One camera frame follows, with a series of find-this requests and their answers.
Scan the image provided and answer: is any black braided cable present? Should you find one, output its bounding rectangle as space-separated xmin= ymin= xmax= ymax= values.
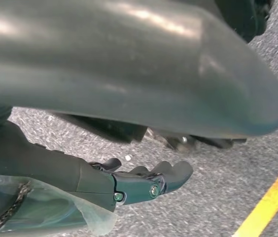
xmin=0 ymin=181 xmax=32 ymax=237

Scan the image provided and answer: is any black robot leg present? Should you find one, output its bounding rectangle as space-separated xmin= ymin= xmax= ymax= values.
xmin=215 ymin=0 xmax=274 ymax=44

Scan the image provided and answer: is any yellow floor tape marking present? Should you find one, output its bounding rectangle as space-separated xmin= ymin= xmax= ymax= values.
xmin=232 ymin=154 xmax=278 ymax=237

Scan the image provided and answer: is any clear plastic film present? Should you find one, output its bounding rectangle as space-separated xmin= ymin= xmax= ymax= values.
xmin=0 ymin=174 xmax=118 ymax=237

